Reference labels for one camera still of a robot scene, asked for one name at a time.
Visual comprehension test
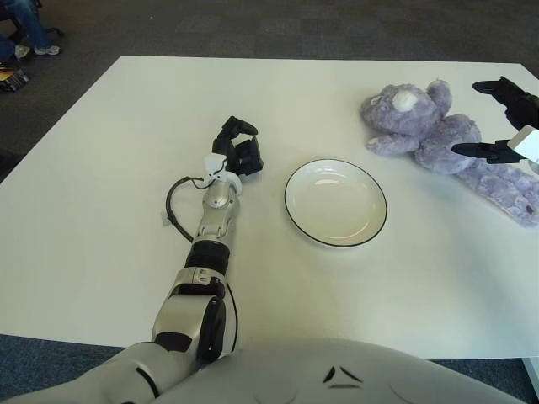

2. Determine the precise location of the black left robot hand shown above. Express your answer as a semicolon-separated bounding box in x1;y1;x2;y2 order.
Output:
211;116;265;176

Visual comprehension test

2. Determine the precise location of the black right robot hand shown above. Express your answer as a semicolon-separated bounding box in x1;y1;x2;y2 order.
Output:
451;76;539;165

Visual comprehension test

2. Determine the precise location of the purple plush bear doll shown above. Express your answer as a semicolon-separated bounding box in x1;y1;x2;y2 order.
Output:
360;78;539;228

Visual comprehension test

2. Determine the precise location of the white plate black rim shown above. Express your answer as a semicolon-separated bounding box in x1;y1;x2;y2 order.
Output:
284;158;387;249

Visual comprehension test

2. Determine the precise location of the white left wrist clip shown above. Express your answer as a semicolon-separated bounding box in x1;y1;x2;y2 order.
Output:
203;154;228;182

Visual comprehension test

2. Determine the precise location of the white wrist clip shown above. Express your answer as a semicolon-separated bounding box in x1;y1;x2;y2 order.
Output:
507;125;539;163
203;154;228;182

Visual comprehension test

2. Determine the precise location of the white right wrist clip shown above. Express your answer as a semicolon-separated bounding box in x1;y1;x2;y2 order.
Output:
507;125;539;163

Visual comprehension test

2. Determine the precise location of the silver robot torso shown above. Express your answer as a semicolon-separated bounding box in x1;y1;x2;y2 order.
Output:
155;336;539;404

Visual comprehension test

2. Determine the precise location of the blue jeans leg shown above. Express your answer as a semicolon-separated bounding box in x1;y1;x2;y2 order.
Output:
0;0;50;51

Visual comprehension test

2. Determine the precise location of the white table leg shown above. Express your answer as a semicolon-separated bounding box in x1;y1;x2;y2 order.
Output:
521;357;539;392

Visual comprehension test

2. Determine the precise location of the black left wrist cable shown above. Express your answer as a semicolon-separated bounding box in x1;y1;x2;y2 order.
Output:
165;176;207;243

